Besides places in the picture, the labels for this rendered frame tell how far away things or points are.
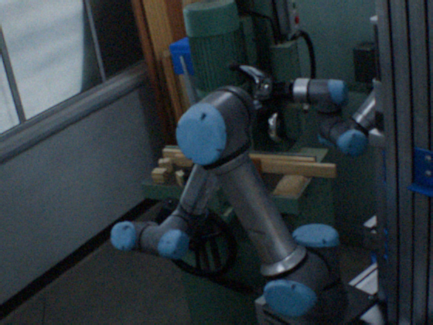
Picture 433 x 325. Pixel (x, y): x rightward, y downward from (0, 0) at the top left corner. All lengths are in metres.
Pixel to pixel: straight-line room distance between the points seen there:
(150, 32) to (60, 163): 0.91
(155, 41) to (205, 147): 2.36
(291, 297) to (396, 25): 0.63
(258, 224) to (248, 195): 0.07
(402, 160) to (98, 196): 2.46
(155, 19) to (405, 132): 2.43
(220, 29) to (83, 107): 1.62
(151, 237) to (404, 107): 0.70
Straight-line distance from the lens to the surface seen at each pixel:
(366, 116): 1.68
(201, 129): 1.26
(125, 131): 3.69
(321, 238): 1.48
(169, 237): 1.54
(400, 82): 1.33
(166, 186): 2.18
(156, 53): 3.60
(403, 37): 1.30
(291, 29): 2.23
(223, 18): 1.95
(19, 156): 3.18
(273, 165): 2.13
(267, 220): 1.34
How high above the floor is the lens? 1.86
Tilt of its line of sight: 25 degrees down
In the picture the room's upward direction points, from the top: 10 degrees counter-clockwise
